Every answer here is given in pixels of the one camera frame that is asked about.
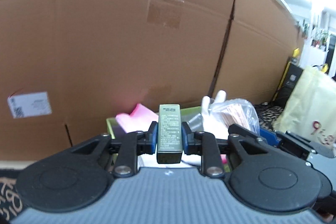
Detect white pink gloves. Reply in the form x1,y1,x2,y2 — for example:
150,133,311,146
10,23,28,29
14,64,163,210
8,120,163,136
115,90,231,169

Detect dark green box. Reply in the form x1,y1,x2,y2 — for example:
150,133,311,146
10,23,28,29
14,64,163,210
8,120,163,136
157,104,183,164

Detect clear bag of sticks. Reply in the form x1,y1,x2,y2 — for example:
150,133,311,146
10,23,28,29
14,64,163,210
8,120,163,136
209,98,260,139

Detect light green cardboard box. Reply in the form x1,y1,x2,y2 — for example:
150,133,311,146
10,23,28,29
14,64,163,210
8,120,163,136
106,105,202,138

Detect black yellow case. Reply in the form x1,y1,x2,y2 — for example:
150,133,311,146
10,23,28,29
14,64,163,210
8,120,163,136
271,48,303,108

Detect white shipping label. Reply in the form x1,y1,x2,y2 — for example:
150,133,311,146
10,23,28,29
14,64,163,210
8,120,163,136
7,92,52,119

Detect large brown cardboard box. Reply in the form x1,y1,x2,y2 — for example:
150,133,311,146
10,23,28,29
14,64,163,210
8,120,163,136
1,0,303,161

